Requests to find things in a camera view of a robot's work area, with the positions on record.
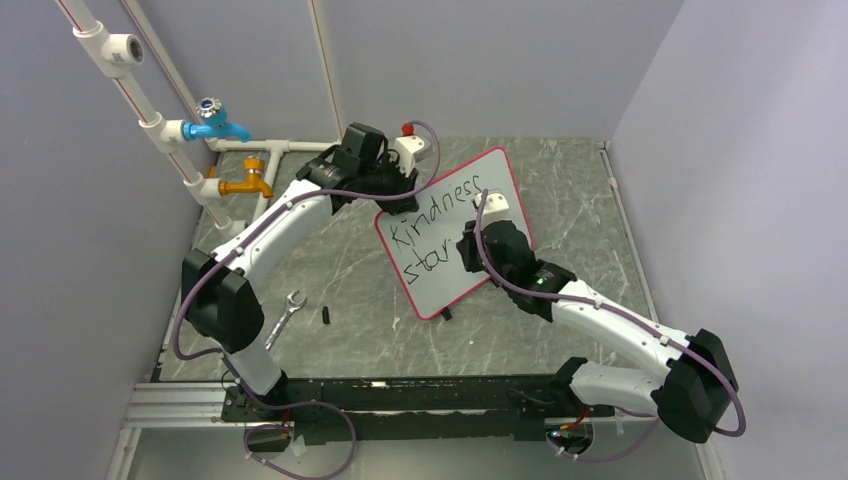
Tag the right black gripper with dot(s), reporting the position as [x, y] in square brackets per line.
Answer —
[468, 245]

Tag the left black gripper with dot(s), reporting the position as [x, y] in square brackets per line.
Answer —
[396, 207]

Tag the pink-framed whiteboard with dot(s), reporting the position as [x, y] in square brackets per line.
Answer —
[421, 245]

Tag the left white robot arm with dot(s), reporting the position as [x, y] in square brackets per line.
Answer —
[218, 288]

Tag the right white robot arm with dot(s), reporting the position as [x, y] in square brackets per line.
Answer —
[685, 380]

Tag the silver wrench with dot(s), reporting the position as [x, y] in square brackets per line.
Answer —
[295, 301]

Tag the orange faucet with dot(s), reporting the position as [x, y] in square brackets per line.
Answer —
[253, 183]

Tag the blue faucet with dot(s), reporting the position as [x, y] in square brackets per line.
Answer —
[214, 123]

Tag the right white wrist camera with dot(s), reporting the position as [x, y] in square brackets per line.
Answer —
[492, 209]

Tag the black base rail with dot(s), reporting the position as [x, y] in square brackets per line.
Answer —
[520, 407]

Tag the white pvc pipe frame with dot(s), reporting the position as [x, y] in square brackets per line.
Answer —
[115, 55]

